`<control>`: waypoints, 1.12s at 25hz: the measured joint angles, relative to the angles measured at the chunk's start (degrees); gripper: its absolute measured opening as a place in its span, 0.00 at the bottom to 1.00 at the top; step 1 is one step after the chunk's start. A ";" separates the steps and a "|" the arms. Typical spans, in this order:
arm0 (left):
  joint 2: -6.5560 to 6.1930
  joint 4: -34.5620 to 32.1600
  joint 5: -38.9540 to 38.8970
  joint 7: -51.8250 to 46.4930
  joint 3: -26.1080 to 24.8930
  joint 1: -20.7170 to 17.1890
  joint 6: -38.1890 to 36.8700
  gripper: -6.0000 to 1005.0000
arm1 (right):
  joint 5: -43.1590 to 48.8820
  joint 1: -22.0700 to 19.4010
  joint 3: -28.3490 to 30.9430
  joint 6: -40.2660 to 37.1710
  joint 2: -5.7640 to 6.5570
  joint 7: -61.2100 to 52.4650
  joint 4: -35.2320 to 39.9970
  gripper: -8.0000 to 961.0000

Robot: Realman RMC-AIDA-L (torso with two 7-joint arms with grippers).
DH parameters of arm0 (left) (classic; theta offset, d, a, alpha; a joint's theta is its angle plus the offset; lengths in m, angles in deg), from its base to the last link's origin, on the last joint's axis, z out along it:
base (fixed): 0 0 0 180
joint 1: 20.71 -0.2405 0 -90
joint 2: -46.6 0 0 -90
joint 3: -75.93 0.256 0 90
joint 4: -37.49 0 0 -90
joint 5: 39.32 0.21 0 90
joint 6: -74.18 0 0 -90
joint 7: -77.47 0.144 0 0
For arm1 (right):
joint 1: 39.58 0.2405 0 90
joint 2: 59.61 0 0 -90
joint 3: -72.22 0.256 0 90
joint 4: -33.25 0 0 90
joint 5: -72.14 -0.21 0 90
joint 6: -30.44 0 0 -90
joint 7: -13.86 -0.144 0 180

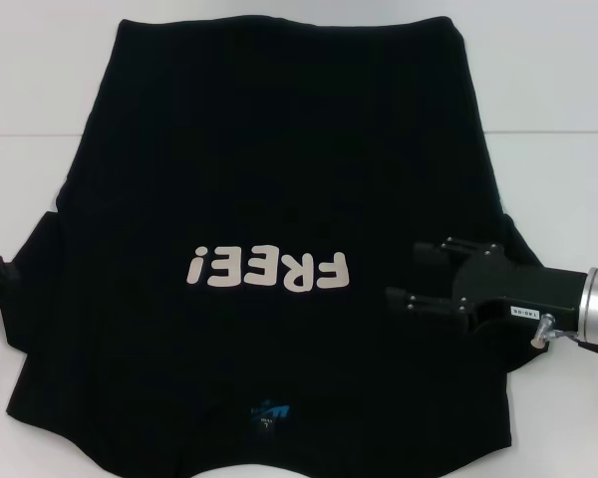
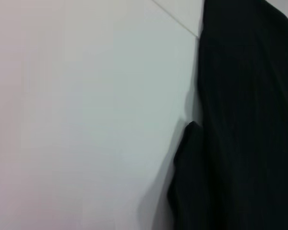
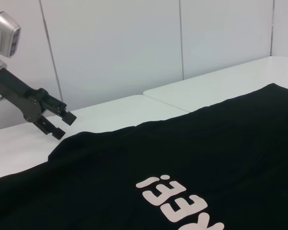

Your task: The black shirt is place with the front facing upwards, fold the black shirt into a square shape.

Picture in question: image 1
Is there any black shirt with FREE! print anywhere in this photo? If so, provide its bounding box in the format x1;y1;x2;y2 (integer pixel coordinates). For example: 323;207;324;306
0;17;552;478

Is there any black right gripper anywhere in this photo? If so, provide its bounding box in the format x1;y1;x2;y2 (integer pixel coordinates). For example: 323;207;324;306
386;237;592;329

